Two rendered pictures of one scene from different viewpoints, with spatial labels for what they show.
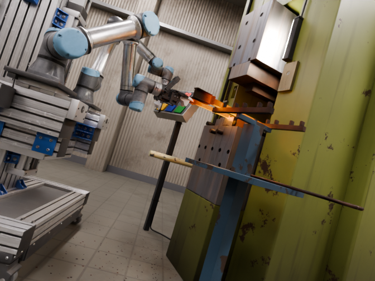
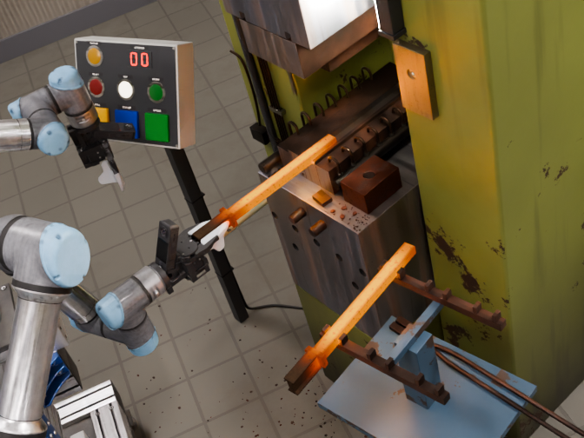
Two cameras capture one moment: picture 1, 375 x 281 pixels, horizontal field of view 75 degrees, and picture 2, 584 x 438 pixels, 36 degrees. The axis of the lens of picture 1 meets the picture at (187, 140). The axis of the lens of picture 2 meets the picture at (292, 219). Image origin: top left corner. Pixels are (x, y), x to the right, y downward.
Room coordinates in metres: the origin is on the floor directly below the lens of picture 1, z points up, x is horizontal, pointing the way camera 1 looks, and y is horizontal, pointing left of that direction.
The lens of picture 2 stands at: (-0.16, 0.02, 2.42)
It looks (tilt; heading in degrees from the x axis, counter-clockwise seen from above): 43 degrees down; 355
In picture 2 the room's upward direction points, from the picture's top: 17 degrees counter-clockwise
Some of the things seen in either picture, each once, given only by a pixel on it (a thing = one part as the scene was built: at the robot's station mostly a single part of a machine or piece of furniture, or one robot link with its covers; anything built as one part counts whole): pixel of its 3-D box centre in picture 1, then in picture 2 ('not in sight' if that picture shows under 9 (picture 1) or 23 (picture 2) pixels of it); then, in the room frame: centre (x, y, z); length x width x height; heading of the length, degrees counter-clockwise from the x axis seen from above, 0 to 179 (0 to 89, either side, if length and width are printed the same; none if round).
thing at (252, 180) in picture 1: (239, 175); (425, 396); (1.02, -0.25, 0.66); 0.40 x 0.30 x 0.02; 33
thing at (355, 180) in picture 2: (248, 126); (371, 184); (1.44, -0.32, 0.95); 0.12 x 0.09 x 0.07; 115
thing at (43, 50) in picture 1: (57, 46); not in sight; (1.10, 0.69, 0.98); 0.13 x 0.12 x 0.14; 46
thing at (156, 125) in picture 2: (179, 110); (157, 127); (1.89, 0.13, 1.01); 0.07 x 0.05 x 0.07; 50
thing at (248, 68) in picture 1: (261, 82); (337, 3); (1.67, -0.38, 1.32); 0.42 x 0.20 x 0.10; 115
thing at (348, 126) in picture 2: not in sight; (367, 114); (1.64, -0.39, 0.99); 0.42 x 0.05 x 0.01; 115
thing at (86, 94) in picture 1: (83, 94); not in sight; (1.60, 0.74, 0.87); 0.15 x 0.15 x 0.10
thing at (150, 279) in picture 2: (157, 88); (150, 283); (1.34, 0.25, 0.99); 0.08 x 0.05 x 0.08; 25
